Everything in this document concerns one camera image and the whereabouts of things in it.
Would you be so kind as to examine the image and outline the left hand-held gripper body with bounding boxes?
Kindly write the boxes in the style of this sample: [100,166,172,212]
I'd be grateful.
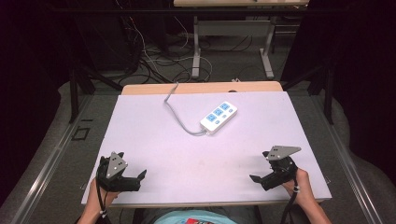
[96,151,141,193]

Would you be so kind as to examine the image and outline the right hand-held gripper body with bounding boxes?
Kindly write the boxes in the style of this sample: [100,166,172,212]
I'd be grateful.
[261,145,303,191]

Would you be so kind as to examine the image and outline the grey power strip cable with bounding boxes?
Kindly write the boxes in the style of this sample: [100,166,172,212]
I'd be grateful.
[163,81,208,137]

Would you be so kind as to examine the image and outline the white power strip blue sockets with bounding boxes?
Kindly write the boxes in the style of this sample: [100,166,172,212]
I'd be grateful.
[199,100,238,135]

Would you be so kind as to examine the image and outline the person's left hand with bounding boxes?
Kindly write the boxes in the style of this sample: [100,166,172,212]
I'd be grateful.
[86,177,120,215]

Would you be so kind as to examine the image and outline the person's right hand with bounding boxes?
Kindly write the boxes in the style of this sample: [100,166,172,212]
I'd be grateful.
[281,168,316,206]

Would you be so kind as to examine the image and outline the white table sheet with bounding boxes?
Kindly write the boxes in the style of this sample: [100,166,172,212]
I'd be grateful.
[80,91,332,206]

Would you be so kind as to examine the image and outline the person's light blue shirt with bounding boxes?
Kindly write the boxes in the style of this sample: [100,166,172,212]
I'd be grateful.
[151,208,233,224]

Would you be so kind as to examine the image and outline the black metal stand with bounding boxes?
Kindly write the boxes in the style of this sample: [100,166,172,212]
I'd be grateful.
[280,60,337,126]
[68,60,124,124]

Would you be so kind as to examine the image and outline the wooden table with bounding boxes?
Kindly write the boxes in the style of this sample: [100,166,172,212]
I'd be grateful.
[81,80,332,209]

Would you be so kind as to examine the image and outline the dark curtain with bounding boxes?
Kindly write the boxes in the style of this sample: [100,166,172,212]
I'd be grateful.
[0,0,80,208]
[279,0,396,188]

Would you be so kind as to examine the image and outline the white desk with metal legs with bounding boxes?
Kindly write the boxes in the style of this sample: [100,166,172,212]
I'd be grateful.
[173,0,310,80]

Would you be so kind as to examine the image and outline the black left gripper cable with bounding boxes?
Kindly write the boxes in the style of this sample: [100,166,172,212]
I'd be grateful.
[94,167,114,224]

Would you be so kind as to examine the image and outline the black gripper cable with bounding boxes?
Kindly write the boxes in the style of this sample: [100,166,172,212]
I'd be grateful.
[94,167,114,224]
[278,176,301,224]

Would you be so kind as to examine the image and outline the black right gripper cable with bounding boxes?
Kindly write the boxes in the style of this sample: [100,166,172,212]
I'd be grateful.
[278,176,301,224]

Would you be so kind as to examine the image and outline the aluminium floor rail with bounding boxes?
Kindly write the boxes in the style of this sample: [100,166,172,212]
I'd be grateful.
[8,93,95,224]
[310,93,383,224]

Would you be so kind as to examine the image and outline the tangle of floor cables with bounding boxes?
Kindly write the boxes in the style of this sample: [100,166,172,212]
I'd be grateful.
[113,0,255,85]

